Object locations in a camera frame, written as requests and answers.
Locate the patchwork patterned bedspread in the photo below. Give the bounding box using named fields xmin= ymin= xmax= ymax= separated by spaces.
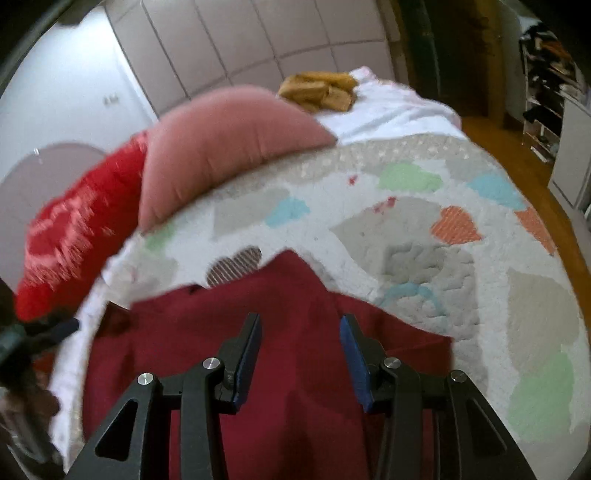
xmin=48 ymin=134 xmax=583 ymax=472

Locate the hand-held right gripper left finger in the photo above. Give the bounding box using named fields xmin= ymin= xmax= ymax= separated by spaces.
xmin=67 ymin=312 xmax=263 ymax=480

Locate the red floral quilt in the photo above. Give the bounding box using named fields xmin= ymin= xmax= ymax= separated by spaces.
xmin=14 ymin=131 xmax=151 ymax=321

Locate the white shoe rack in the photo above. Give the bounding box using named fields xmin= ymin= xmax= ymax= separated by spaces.
xmin=519 ymin=28 xmax=587 ymax=162

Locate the grey arched headboard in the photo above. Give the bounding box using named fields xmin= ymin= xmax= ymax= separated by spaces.
xmin=0 ymin=141 xmax=107 ymax=278

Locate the dark green door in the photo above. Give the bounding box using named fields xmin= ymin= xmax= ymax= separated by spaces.
xmin=399 ymin=0 xmax=504 ymax=116

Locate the white bed sheet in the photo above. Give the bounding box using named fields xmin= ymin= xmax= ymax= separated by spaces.
xmin=318 ymin=67 xmax=465 ymax=144

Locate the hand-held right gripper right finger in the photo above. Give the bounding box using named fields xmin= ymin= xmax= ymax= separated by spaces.
xmin=340 ymin=314 xmax=539 ymax=480

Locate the beige panelled wardrobe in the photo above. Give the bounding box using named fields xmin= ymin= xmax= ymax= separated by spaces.
xmin=106 ymin=0 xmax=402 ymax=125

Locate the white shelf cabinet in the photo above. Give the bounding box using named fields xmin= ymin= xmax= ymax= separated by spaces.
xmin=547 ymin=99 xmax=591 ymax=208

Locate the mustard yellow garment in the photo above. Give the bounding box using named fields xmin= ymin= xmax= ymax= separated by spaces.
xmin=277 ymin=71 xmax=360 ymax=113

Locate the dark red shirt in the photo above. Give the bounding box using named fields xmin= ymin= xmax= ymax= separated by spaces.
xmin=83 ymin=249 xmax=454 ymax=480

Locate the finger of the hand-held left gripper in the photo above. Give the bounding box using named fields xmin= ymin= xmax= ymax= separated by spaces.
xmin=28 ymin=316 xmax=80 ymax=344

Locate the pink ribbed pillow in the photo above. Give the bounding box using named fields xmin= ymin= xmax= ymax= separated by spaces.
xmin=139 ymin=84 xmax=339 ymax=232

